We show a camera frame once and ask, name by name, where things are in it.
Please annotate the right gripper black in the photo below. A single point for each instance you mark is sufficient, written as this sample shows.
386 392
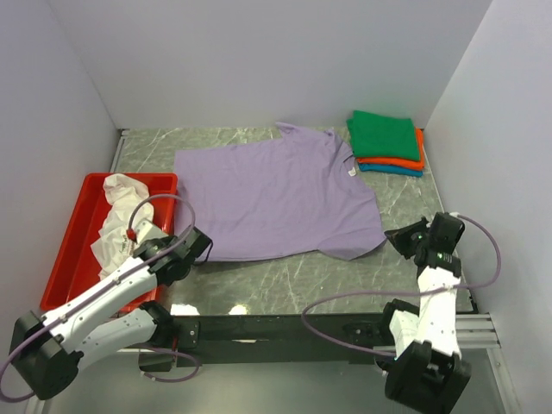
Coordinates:
398 237

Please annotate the white t shirt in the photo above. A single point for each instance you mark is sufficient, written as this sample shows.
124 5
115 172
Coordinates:
113 247

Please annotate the red plastic bin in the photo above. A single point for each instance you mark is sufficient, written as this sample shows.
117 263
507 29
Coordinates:
76 269

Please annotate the purple t shirt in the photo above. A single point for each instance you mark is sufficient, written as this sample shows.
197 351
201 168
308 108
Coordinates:
275 198

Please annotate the green folded t shirt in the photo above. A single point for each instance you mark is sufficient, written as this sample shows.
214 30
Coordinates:
373 135

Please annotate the blue folded t shirt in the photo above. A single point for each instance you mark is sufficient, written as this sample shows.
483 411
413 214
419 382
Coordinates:
390 169

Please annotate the orange folded t shirt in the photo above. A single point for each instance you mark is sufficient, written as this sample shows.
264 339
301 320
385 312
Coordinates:
416 165

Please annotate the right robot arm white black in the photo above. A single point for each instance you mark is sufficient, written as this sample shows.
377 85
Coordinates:
428 373

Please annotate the black base beam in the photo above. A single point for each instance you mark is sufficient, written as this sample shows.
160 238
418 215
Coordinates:
278 338

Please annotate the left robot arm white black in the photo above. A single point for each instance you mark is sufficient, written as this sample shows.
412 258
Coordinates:
49 351

